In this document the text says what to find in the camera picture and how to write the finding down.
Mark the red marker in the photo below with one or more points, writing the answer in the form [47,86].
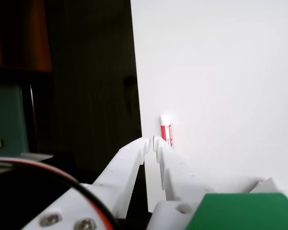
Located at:
[166,131]

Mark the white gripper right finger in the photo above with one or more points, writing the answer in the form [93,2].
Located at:
[177,178]

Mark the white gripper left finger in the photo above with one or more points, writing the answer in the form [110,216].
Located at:
[124,169]

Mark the dark door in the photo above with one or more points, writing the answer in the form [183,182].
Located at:
[86,72]

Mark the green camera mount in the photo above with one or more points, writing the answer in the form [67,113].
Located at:
[242,213]

